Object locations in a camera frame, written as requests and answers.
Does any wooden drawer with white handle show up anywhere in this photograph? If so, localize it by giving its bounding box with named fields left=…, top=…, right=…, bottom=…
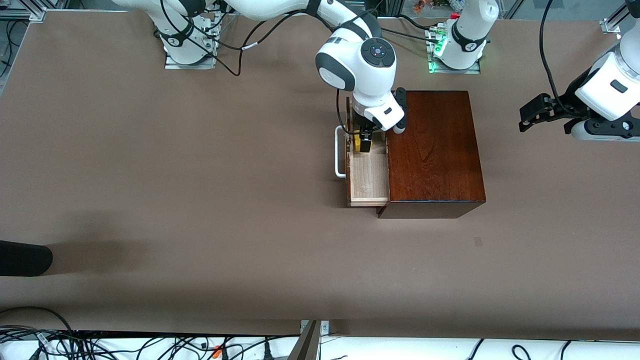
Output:
left=334, top=96, right=391, bottom=208

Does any dark wooden drawer box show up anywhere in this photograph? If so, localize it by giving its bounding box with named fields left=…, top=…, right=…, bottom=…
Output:
left=376, top=90, right=487, bottom=220

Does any grey metal strut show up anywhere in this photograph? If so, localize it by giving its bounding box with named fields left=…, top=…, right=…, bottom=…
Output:
left=288, top=320, right=322, bottom=360

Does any black ribbed cylinder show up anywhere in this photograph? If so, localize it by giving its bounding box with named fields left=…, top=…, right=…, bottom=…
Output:
left=0, top=240, right=54, bottom=278

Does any aluminium arm base plate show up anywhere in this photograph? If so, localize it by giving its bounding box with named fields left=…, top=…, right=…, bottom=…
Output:
left=426, top=27, right=482, bottom=75
left=164, top=30, right=218, bottom=70

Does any aluminium frame profile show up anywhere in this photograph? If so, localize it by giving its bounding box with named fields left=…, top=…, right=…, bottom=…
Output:
left=0, top=0, right=49, bottom=23
left=600, top=0, right=640, bottom=36

